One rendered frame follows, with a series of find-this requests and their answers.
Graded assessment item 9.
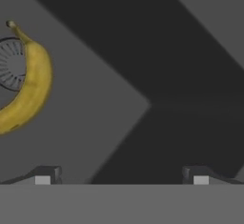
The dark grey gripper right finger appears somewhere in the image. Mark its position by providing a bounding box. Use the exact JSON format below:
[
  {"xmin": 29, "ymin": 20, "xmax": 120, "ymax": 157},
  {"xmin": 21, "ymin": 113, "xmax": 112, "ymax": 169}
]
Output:
[{"xmin": 182, "ymin": 165, "xmax": 244, "ymax": 186}]

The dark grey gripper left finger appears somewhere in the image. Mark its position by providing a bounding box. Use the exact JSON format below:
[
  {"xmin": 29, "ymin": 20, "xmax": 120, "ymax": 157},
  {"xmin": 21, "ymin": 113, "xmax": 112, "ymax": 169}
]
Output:
[{"xmin": 0, "ymin": 165, "xmax": 63, "ymax": 186}]

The grey sink basin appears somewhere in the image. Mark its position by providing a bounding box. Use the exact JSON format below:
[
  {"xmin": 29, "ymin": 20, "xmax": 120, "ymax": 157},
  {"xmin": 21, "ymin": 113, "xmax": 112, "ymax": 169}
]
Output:
[{"xmin": 0, "ymin": 0, "xmax": 244, "ymax": 186}]

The grey sink drain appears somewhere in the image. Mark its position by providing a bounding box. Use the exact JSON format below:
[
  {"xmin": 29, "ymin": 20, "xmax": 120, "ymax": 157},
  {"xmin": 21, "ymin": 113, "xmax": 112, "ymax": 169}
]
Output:
[{"xmin": 0, "ymin": 36, "xmax": 28, "ymax": 92}]

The yellow banana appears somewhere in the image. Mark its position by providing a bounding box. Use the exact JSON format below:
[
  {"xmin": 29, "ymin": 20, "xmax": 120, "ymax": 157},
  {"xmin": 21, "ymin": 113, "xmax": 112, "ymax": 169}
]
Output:
[{"xmin": 0, "ymin": 20, "xmax": 54, "ymax": 136}]

